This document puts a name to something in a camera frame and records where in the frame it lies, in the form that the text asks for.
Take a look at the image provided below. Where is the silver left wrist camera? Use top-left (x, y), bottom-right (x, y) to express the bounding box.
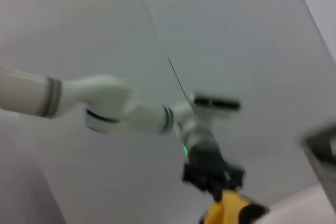
top-left (193, 93), bottom-right (241, 113)

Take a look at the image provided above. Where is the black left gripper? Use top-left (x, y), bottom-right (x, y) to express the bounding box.
top-left (182, 141), bottom-right (246, 201)

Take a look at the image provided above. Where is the grey perforated storage basket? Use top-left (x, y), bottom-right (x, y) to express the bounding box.
top-left (300, 121), bottom-right (336, 199)

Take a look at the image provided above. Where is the yellow grey towel black-edged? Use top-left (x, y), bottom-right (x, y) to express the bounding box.
top-left (198, 189), bottom-right (270, 224)

